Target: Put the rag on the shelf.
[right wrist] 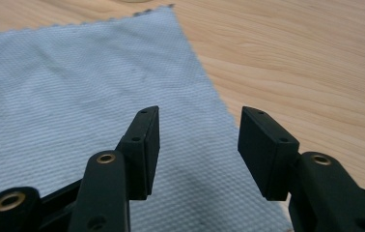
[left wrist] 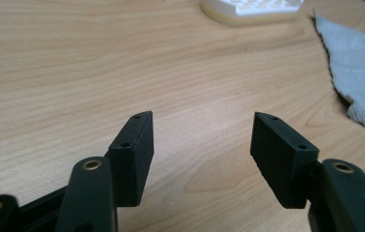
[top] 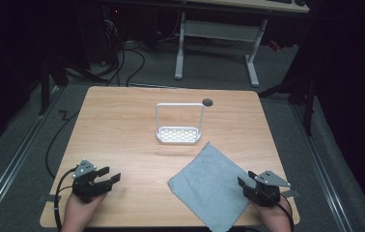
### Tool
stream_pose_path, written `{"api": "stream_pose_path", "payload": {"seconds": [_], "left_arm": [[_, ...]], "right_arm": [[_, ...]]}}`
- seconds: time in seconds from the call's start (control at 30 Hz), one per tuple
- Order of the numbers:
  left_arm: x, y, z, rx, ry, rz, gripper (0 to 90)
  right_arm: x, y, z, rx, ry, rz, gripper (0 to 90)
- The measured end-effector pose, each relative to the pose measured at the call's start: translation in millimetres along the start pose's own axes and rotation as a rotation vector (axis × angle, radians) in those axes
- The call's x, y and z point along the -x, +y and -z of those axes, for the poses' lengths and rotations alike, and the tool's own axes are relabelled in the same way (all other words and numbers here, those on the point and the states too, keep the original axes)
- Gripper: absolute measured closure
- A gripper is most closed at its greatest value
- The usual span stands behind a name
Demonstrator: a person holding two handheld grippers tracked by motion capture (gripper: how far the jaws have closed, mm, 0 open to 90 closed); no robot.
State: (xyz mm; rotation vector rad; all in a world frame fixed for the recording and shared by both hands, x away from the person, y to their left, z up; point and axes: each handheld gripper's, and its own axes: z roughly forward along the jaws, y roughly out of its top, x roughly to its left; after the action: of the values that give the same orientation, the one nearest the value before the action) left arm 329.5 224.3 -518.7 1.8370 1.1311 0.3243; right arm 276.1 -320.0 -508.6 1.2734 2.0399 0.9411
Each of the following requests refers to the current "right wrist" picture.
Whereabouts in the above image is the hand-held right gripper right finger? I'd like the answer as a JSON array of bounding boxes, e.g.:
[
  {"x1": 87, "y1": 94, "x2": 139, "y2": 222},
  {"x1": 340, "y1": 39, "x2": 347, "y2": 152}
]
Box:
[{"x1": 237, "y1": 105, "x2": 365, "y2": 232}]

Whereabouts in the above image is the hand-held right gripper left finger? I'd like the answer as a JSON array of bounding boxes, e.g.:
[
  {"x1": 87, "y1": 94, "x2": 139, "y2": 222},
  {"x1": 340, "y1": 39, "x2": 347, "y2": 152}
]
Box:
[{"x1": 69, "y1": 105, "x2": 161, "y2": 232}]

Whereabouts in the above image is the light blue cloth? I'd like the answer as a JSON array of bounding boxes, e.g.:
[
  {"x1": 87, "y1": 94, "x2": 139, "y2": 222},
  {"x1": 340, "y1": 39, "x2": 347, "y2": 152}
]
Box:
[{"x1": 0, "y1": 5, "x2": 293, "y2": 232}]

